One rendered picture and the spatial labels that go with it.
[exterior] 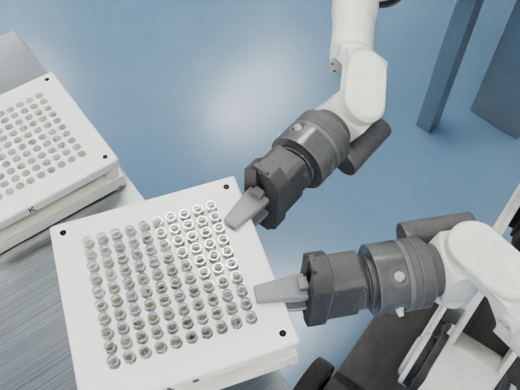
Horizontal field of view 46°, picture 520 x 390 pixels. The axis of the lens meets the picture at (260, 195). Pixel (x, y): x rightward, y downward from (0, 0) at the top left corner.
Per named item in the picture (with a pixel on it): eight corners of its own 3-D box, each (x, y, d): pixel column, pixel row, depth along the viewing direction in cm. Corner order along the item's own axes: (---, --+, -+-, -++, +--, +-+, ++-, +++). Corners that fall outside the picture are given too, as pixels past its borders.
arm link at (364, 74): (345, 113, 81) (353, 26, 86) (314, 135, 89) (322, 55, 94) (386, 125, 84) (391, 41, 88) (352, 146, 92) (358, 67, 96)
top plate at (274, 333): (86, 421, 65) (80, 416, 63) (53, 234, 78) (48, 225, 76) (300, 348, 69) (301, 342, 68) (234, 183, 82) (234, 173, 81)
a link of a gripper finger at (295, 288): (252, 284, 72) (303, 275, 72) (257, 309, 70) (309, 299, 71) (252, 278, 70) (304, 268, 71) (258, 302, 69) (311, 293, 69)
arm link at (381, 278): (321, 308, 64) (428, 289, 66) (300, 231, 70) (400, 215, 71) (310, 350, 75) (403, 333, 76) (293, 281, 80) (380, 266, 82)
